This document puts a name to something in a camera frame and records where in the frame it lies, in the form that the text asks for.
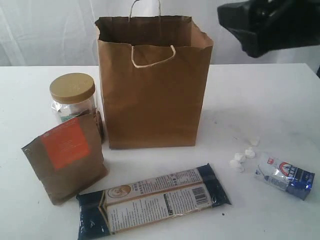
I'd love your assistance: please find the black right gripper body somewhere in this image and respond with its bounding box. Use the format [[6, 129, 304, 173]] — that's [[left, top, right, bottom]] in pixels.
[[240, 0, 320, 58]]

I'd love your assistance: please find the white marshmallow piece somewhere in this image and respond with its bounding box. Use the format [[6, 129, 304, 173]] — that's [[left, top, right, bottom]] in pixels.
[[234, 152, 246, 163], [248, 136, 260, 147], [244, 147, 256, 159], [229, 159, 245, 173]]

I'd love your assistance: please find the brown paper bag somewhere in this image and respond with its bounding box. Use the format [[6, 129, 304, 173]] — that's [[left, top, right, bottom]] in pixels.
[[95, 14, 214, 149]]

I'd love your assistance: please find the small blue white packet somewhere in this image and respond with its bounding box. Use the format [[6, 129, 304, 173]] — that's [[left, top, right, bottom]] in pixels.
[[254, 152, 315, 201]]

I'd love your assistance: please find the clear jar gold lid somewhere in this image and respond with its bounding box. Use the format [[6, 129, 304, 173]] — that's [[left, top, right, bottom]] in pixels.
[[49, 72, 105, 143]]

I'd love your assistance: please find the brown pouch orange label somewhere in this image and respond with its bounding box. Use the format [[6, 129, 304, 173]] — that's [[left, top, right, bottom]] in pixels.
[[21, 114, 108, 206]]

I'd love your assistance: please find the long dark noodle package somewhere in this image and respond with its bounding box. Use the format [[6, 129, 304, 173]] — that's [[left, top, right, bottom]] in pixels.
[[76, 164, 231, 240]]

